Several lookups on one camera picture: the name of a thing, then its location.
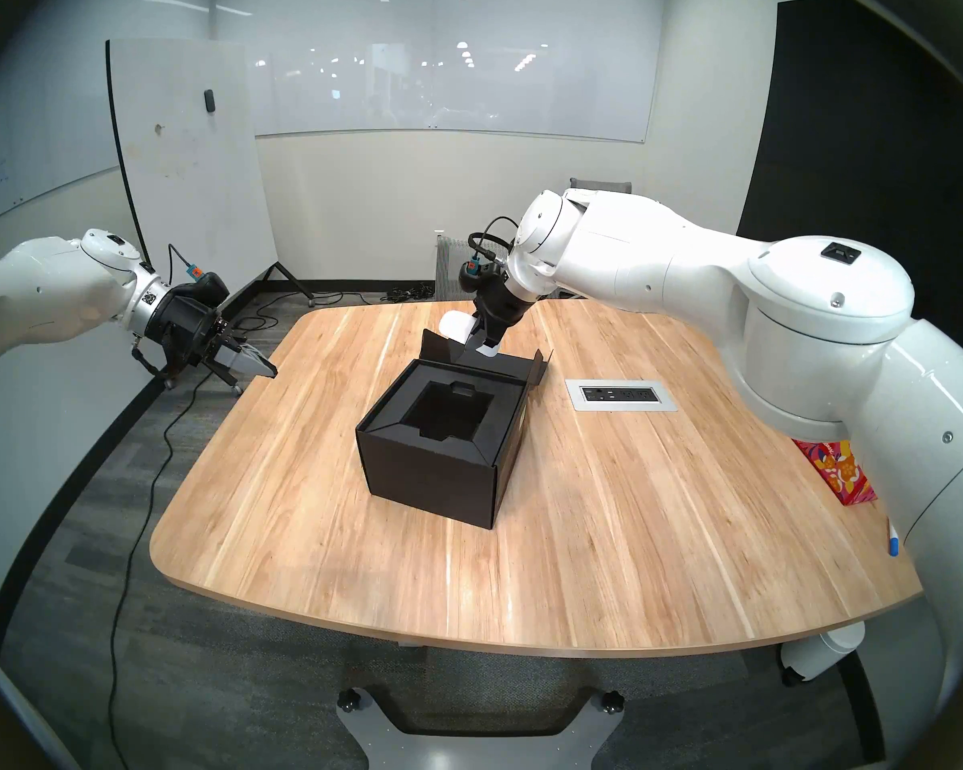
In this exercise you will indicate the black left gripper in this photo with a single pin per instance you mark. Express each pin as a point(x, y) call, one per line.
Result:
point(188, 327)

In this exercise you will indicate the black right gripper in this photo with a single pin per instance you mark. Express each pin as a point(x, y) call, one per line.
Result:
point(501, 307)

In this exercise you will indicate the white computer mouse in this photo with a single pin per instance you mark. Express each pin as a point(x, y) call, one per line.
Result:
point(453, 326)

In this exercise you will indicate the black cardboard box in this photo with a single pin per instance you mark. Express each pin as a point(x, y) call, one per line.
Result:
point(425, 472)

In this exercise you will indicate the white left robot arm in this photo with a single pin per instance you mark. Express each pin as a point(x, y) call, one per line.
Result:
point(40, 291)

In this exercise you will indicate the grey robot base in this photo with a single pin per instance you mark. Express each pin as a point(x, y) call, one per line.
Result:
point(481, 754)

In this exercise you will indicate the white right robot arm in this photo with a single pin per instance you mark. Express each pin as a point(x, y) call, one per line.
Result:
point(730, 295)

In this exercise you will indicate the colourful red tissue box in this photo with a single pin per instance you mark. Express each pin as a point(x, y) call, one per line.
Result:
point(839, 472)

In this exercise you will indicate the grey ribbed mesh chair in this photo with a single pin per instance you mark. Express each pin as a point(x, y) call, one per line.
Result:
point(453, 271)

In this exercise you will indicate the grey table power outlet plate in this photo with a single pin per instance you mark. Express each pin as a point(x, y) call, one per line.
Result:
point(622, 395)

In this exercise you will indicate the mobile whiteboard on stand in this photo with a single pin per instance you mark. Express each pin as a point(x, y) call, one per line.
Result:
point(193, 191)

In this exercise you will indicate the grey office chair with armrests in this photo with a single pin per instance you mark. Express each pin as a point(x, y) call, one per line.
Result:
point(602, 184)

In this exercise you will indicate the blue marker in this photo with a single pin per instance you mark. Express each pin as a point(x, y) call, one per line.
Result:
point(893, 540)

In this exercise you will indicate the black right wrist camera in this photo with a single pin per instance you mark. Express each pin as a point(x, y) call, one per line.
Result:
point(481, 277)

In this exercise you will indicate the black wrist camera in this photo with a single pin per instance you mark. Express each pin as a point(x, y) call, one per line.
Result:
point(207, 287)
point(481, 277)

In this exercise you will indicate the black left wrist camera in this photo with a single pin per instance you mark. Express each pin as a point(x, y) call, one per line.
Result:
point(207, 287)

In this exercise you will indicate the glass wall board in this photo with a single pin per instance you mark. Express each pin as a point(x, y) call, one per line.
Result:
point(465, 87)

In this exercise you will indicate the wall whiteboard with writing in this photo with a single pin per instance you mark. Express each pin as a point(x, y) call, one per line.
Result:
point(24, 175)

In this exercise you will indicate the large black wall screen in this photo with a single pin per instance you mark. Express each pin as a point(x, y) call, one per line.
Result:
point(891, 135)

